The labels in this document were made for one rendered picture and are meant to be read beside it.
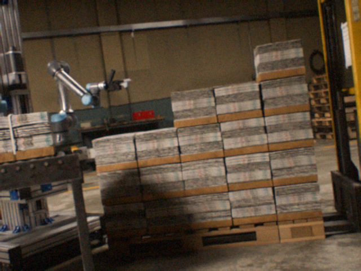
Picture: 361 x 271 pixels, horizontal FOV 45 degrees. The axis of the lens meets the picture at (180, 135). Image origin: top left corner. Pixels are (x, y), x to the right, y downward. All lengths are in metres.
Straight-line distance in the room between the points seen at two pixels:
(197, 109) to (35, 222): 1.52
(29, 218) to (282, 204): 1.84
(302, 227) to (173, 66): 7.36
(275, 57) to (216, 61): 7.39
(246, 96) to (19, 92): 1.62
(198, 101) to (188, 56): 7.21
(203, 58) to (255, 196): 7.45
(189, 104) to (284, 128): 0.63
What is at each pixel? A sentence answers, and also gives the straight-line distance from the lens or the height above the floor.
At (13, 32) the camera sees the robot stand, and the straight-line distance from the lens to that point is 3.55.
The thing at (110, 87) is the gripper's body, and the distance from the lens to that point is 3.43.
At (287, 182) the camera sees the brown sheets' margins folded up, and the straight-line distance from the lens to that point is 2.92.
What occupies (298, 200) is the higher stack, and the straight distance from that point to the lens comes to 2.96.
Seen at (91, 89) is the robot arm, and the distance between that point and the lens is 3.46.
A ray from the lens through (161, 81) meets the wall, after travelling 9.82.
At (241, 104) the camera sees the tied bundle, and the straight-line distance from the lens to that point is 2.87.
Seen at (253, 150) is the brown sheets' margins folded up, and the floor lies 0.62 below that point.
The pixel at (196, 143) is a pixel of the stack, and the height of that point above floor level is 0.72.
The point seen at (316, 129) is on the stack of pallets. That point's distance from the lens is 9.46.
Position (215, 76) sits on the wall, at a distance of 10.20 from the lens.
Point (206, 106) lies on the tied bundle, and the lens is 2.86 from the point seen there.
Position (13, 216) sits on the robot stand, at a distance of 3.49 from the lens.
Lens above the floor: 0.93
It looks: 3 degrees down
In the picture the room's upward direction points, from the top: 8 degrees counter-clockwise
